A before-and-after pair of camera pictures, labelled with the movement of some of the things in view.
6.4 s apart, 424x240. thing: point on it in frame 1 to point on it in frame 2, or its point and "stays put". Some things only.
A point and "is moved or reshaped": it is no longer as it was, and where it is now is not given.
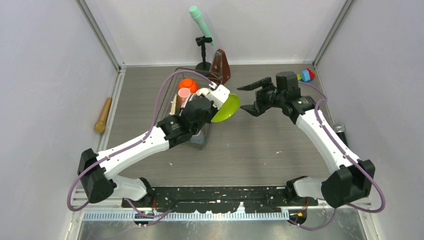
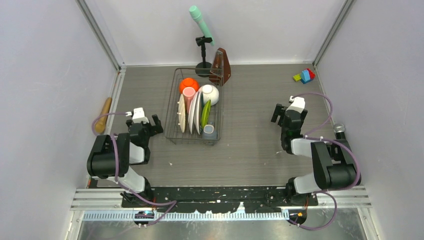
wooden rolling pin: (100, 126) stays put
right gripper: (258, 108) to (280, 110)
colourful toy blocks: (306, 75) stays put
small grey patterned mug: (198, 139) to (209, 132)
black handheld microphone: (339, 129) stays put
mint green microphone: (196, 15) stays put
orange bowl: (189, 83) stays put
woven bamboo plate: (173, 107) is moved or reshaped
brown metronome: (219, 72) stays put
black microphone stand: (201, 41) stays put
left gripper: (214, 109) to (154, 129)
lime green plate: (228, 109) is moved or reshaped
